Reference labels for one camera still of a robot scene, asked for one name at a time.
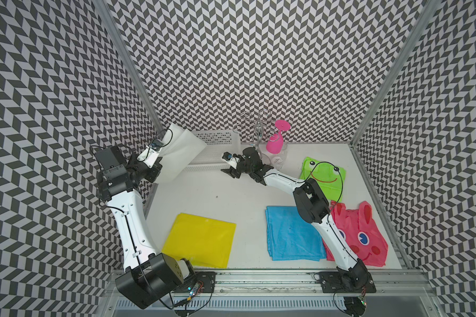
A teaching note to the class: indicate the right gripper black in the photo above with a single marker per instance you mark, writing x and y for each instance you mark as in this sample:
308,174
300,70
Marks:
232,172

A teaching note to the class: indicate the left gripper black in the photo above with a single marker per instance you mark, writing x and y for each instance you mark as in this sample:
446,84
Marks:
153,172

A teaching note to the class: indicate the yellow raincoat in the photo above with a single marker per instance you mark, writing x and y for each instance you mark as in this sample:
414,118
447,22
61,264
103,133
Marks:
203,241

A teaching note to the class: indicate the white plastic perforated basket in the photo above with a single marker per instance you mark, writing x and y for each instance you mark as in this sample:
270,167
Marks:
218,142

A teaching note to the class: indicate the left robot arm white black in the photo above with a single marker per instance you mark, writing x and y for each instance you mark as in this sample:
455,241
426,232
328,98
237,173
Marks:
149,275

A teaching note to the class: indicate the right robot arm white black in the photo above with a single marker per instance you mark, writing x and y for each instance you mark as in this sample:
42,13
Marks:
313,207

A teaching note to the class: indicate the blue folded towel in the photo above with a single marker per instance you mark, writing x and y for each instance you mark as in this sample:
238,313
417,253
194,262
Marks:
289,237

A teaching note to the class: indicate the green frog raincoat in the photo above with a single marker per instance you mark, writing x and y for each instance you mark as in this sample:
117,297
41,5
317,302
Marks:
329,177

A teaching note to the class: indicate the pink cartoon raincoat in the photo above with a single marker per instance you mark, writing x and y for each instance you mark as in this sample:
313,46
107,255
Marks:
361,233

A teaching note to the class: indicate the clear wine glass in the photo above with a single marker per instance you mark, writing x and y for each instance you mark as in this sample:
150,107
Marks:
279,159

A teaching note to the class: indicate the pink plastic wine glass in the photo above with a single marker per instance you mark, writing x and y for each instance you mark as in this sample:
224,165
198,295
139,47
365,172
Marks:
276,141

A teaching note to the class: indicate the silver metal glass rack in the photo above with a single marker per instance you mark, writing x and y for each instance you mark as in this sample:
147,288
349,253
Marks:
252,128

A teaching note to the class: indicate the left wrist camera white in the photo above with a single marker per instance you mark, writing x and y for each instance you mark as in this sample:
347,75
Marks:
151,153

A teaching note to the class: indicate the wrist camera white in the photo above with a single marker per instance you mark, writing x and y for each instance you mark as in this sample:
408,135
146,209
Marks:
151,153
230,159

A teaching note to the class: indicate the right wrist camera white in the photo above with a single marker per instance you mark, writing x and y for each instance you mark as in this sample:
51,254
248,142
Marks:
230,159

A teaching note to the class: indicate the aluminium front rail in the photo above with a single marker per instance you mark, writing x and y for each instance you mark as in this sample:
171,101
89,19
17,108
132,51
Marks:
304,282

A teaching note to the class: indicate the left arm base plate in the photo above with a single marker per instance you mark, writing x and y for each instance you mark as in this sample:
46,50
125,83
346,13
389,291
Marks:
206,280

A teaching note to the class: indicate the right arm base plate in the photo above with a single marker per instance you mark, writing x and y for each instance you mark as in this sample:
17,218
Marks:
331,282

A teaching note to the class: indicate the left aluminium corner post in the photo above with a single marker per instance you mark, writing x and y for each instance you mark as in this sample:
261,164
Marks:
108,22

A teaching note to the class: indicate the aluminium corner post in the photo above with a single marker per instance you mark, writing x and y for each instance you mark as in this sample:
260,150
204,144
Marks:
108,22
409,46

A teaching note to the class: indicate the right aluminium corner post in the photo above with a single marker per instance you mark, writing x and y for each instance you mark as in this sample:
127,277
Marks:
409,46

